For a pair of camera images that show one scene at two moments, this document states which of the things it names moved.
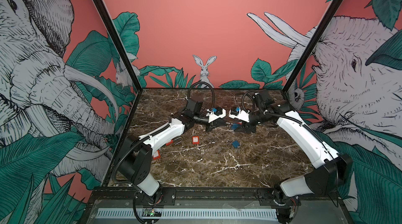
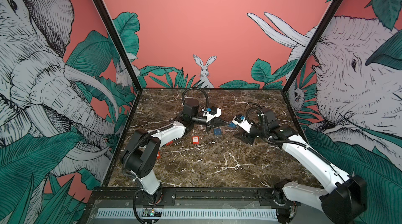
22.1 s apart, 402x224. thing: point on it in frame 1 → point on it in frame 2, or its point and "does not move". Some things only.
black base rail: [215, 197] does not move
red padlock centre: [196, 140] does not move
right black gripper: [246, 127] → [245, 136]
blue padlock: [235, 143] → [232, 125]
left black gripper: [212, 125] does not move
